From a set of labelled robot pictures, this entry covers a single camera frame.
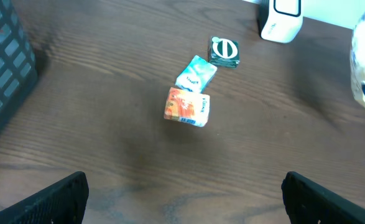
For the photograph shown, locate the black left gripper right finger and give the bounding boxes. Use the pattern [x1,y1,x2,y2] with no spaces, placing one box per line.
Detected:
[281,171,365,224]

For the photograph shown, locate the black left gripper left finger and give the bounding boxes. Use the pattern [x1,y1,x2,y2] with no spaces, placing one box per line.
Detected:
[0,171,89,224]

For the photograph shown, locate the orange small carton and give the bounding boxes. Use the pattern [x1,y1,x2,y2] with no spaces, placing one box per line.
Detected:
[164,87,210,127]

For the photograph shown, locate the teal small carton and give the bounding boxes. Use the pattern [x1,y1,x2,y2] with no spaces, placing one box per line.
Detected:
[175,55,218,93]

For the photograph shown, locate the dark green round-logo box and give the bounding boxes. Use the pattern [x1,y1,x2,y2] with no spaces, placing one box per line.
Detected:
[208,36,240,68]

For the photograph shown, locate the white barcode scanner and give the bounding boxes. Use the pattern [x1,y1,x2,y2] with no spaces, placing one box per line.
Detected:
[258,0,303,44]

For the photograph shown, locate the grey plastic basket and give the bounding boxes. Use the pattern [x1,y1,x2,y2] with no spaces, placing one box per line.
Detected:
[0,0,37,132]

